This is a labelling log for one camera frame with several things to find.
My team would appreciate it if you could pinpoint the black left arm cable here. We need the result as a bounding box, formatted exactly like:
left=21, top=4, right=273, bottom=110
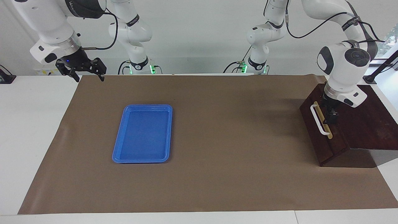
left=285, top=11, right=386, bottom=42

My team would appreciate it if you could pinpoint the dark wooden cabinet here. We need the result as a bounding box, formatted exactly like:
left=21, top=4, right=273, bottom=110
left=299, top=83, right=398, bottom=168

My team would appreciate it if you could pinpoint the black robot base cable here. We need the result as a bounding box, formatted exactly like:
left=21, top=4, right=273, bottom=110
left=223, top=47, right=252, bottom=74
left=118, top=60, right=131, bottom=75

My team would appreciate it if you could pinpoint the brown table mat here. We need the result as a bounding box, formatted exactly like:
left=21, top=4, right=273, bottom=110
left=18, top=74, right=398, bottom=215

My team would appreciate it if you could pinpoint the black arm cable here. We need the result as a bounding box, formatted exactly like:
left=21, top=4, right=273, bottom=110
left=81, top=9, right=119, bottom=51
left=285, top=11, right=386, bottom=42

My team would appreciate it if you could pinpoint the white wall socket box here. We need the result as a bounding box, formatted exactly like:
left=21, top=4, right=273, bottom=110
left=33, top=66, right=62, bottom=76

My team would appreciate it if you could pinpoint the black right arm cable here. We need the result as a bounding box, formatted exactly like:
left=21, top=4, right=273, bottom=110
left=81, top=9, right=119, bottom=51

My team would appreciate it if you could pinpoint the black desk mount stand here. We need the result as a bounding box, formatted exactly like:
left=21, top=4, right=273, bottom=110
left=362, top=49, right=398, bottom=85

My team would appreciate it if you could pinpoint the blue plastic tray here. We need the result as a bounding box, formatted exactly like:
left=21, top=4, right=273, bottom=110
left=112, top=104, right=173, bottom=164

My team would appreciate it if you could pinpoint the glass window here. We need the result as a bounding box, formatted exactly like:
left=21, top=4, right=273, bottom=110
left=378, top=23, right=398, bottom=59

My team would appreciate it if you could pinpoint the wooden drawer with white handle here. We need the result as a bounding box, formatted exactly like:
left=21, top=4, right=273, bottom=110
left=306, top=86, right=350, bottom=159

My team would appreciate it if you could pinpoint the black table clamp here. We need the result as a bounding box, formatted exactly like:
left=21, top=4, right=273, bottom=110
left=0, top=64, right=17, bottom=84

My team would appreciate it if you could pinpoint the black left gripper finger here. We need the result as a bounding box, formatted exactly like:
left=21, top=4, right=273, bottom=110
left=326, top=109, right=340, bottom=125

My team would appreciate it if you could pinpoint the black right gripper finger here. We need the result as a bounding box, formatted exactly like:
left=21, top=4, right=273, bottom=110
left=57, top=65, right=80, bottom=82
left=90, top=58, right=107, bottom=82

